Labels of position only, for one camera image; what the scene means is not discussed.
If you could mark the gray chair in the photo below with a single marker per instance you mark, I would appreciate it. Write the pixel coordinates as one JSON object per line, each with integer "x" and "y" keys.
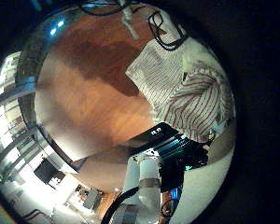
{"x": 91, "y": 199}

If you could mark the dark monitor screen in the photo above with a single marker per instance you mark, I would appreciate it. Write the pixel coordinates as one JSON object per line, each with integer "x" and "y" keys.
{"x": 46, "y": 171}

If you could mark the white red-striped cloth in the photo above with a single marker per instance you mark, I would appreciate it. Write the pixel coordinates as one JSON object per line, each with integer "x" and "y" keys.
{"x": 189, "y": 102}

